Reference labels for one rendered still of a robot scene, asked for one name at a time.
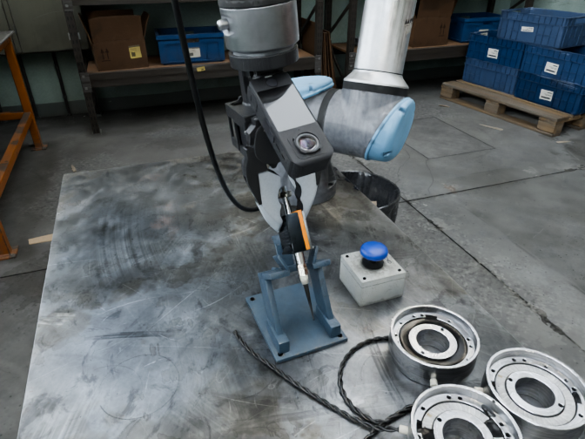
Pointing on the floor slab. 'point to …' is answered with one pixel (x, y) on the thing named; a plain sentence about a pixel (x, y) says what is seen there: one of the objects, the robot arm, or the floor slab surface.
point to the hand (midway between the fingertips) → (291, 220)
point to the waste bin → (377, 191)
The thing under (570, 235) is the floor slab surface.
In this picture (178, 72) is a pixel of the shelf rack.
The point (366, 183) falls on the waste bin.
